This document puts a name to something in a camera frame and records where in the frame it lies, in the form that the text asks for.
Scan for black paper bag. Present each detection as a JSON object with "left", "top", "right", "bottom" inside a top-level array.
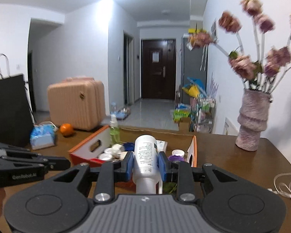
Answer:
[{"left": 0, "top": 53, "right": 35, "bottom": 148}]

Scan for blue tissue pack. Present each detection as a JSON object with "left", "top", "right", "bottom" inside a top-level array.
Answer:
[{"left": 30, "top": 122, "right": 58, "bottom": 150}]

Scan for pink textured vase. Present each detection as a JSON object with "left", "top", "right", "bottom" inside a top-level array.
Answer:
[{"left": 236, "top": 89, "right": 271, "bottom": 151}]

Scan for white small jar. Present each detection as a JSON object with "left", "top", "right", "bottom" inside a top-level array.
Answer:
[{"left": 111, "top": 144, "right": 125, "bottom": 158}]

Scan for green spray bottle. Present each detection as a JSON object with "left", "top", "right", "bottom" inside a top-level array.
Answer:
[{"left": 110, "top": 114, "right": 120, "bottom": 145}]

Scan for wire rack with clutter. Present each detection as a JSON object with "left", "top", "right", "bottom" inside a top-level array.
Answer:
[{"left": 189, "top": 96, "right": 216, "bottom": 134}]

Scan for white board leaning on wall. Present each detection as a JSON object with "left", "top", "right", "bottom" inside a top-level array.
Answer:
[{"left": 223, "top": 117, "right": 239, "bottom": 136}]

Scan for white round lid with label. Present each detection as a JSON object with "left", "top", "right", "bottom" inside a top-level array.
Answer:
[{"left": 98, "top": 153, "right": 113, "bottom": 161}]

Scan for white charging cable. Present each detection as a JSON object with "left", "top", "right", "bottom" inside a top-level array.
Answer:
[{"left": 267, "top": 172, "right": 291, "bottom": 214}]

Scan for dried pink roses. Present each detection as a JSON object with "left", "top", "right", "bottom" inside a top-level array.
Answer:
[{"left": 187, "top": 0, "right": 291, "bottom": 94}]

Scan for blue round lid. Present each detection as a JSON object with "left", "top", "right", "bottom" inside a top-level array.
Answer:
[{"left": 123, "top": 143, "right": 134, "bottom": 151}]

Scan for brown cardboard box on floor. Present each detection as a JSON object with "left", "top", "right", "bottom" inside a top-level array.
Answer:
[{"left": 178, "top": 120, "right": 191, "bottom": 132}]

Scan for grey refrigerator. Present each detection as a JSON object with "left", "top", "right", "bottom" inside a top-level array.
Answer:
[{"left": 180, "top": 34, "right": 207, "bottom": 90}]

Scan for orange white cardboard box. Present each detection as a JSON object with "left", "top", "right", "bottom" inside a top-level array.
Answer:
[{"left": 69, "top": 125, "right": 197, "bottom": 167}]

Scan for pink ribbed suitcase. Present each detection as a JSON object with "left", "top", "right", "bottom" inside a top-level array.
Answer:
[{"left": 47, "top": 77, "right": 106, "bottom": 131}]

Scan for orange fruit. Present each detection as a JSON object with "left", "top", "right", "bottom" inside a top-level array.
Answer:
[{"left": 59, "top": 123, "right": 74, "bottom": 137}]

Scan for purple round lid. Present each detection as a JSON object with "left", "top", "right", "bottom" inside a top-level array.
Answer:
[{"left": 168, "top": 155, "right": 184, "bottom": 162}]

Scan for white lotion tube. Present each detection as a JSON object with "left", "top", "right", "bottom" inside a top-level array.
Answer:
[{"left": 132, "top": 135, "right": 160, "bottom": 195}]

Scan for dark brown door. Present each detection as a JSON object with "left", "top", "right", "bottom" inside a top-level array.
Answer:
[{"left": 141, "top": 39, "right": 176, "bottom": 100}]

